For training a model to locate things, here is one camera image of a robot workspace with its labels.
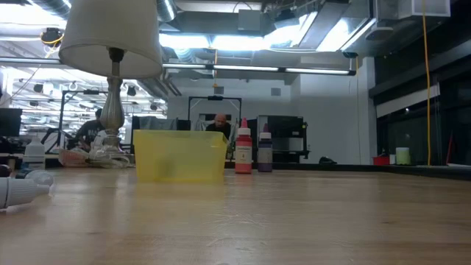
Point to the black aluminium table frame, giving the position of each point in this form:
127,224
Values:
368,168

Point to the red food coloring bottle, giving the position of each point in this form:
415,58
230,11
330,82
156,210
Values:
243,154

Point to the white roller blind cassette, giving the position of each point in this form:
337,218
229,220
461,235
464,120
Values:
404,101

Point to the green wipes canister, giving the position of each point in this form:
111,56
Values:
402,156

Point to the white bottle lying left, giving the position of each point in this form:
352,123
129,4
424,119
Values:
22,192

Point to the black equipment cart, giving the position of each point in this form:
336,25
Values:
283,127

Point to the black gantry frame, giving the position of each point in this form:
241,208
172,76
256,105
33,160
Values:
84,91
215,98

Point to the red storage box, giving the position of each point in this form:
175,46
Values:
380,160

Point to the long ceiling light bar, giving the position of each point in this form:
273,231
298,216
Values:
257,68

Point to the white plastic bottle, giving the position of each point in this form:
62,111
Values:
34,154

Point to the yellow translucent plastic bin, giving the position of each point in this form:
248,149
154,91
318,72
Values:
191,154

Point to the black security camera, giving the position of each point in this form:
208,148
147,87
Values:
350,54

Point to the grey ceiling junction box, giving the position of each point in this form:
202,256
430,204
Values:
250,20

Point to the grey wall vent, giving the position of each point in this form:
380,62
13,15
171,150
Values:
276,92
219,90

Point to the purple food coloring bottle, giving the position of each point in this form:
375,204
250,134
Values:
265,154

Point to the black computer monitor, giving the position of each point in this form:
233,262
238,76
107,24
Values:
10,122

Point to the small white box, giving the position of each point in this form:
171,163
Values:
392,159

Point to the person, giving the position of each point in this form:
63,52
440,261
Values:
220,119
88,132

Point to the white-shade silver table lamp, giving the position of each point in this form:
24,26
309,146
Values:
110,29

